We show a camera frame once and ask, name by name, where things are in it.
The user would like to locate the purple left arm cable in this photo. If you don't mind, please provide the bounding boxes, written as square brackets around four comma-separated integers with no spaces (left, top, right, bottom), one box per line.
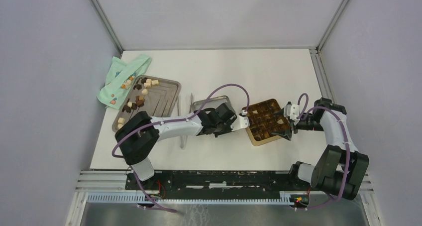
[111,83,250,214]

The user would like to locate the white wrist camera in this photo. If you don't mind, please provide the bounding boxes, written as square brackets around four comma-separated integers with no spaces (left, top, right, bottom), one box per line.
[283,102,301,120]
[230,110,250,131]

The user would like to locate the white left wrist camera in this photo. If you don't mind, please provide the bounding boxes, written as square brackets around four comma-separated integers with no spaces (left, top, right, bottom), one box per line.
[230,110,250,131]

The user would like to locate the gold chocolate box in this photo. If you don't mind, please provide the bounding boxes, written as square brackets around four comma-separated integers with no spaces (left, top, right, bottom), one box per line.
[246,99,288,146]

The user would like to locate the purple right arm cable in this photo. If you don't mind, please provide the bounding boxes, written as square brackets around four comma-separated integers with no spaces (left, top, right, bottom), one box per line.
[293,93,351,210]

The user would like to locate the metal chocolate tray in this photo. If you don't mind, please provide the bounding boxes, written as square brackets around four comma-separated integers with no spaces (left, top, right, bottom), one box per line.
[111,75,182,132]

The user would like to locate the green patterned cloth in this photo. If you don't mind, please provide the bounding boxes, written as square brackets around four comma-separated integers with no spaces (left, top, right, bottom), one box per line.
[97,54,152,109]

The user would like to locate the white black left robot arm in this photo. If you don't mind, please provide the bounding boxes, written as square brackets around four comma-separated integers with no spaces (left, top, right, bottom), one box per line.
[115,103,237,190]

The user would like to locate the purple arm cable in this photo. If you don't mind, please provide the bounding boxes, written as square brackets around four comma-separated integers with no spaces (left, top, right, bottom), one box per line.
[293,93,351,210]
[111,83,250,214]

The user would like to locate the silver box lid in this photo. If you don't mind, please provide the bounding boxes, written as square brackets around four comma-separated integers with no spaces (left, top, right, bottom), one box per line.
[191,95,233,112]

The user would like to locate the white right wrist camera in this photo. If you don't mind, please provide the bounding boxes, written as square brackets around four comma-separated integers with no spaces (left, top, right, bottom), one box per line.
[283,102,301,120]

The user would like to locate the metal serving tongs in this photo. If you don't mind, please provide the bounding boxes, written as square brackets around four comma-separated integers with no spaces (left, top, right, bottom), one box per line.
[176,92,195,150]

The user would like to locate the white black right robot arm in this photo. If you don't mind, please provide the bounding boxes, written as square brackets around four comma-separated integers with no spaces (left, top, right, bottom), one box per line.
[273,98,369,200]

